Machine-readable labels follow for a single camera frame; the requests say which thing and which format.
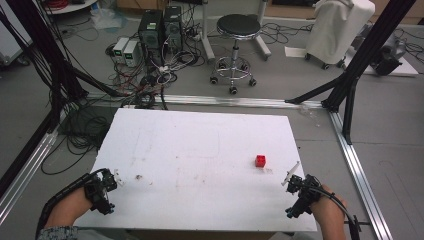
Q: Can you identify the white cloth covered cart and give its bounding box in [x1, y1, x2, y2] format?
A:
[303, 0, 376, 70]

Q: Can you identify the white paper sheet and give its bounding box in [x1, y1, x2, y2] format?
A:
[284, 45, 308, 59]

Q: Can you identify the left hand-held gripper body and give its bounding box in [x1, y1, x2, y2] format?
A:
[83, 168, 118, 216]

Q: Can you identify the black frame post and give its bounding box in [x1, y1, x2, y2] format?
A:
[284, 0, 418, 145]
[0, 0, 128, 134]

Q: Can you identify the black and grey device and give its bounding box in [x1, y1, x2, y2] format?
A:
[372, 31, 408, 77]

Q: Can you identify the clear plastic bag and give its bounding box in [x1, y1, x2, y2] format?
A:
[90, 7, 129, 31]

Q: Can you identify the person's right hand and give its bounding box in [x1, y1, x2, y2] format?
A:
[309, 185, 348, 228]

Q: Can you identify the black computer tower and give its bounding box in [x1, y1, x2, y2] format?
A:
[137, 9, 165, 67]
[162, 5, 184, 53]

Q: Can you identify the aluminium floor rail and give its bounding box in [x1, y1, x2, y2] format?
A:
[0, 131, 59, 224]
[328, 109, 394, 240]
[84, 93, 326, 110]

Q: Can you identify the tangle of floor cables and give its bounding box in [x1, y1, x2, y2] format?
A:
[40, 19, 208, 176]

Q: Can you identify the white power supply unit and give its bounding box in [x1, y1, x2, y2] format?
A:
[122, 39, 140, 68]
[112, 36, 130, 64]

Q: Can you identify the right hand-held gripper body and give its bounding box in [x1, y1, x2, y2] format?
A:
[285, 173, 324, 219]

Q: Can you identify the person's left hand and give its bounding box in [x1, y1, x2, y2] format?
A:
[44, 188, 93, 229]

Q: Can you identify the white round table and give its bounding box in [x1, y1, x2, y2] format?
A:
[42, 0, 98, 16]

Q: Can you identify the white desk leg frame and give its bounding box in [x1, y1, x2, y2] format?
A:
[199, 0, 273, 63]

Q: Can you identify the black round stool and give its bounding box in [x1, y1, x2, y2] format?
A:
[209, 13, 262, 96]

